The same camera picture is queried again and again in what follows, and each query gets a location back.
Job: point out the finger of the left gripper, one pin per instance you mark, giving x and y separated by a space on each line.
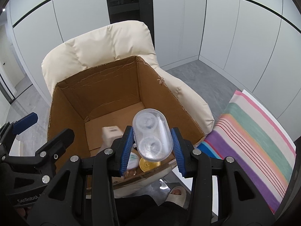
10 130
52 151

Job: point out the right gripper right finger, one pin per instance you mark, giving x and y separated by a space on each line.
222 193

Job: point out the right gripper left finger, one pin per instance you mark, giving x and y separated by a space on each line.
82 192

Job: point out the person's left hand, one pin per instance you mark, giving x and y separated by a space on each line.
24 211

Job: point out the white slipper foot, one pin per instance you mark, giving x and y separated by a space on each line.
179 196

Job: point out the white barcode box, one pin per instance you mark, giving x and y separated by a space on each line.
109 134

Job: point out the yellow lid brown jar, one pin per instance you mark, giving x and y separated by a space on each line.
146 165

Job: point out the striped colourful blanket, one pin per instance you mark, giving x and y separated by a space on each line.
247 132

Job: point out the brown cardboard box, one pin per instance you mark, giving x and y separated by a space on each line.
111 95

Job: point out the cream padded armchair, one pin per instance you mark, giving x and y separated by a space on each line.
116 42

